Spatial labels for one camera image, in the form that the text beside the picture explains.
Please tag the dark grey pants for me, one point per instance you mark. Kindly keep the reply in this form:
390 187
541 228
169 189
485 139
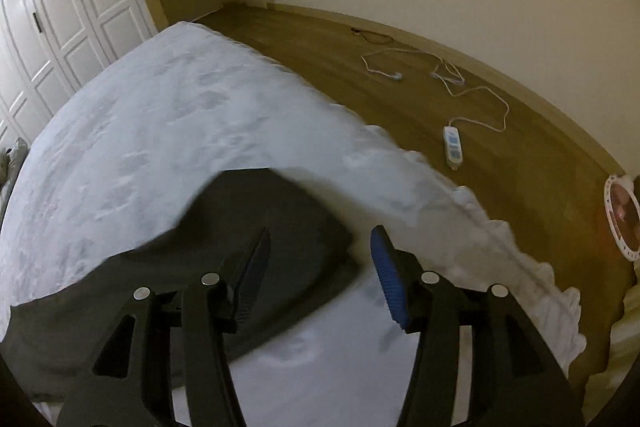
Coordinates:
50 338

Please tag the bed with butterfly sheet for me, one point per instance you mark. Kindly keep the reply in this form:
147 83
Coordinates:
171 160

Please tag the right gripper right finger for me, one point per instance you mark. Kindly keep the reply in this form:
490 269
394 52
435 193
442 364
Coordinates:
480 360

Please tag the white round fan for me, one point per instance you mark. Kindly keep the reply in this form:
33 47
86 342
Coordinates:
621 208

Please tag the white power strip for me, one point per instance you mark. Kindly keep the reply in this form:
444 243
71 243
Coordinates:
453 149

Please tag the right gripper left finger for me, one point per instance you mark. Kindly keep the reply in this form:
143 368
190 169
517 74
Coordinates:
127 378

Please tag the white wardrobe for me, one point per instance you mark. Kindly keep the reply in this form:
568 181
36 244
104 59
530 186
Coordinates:
50 49

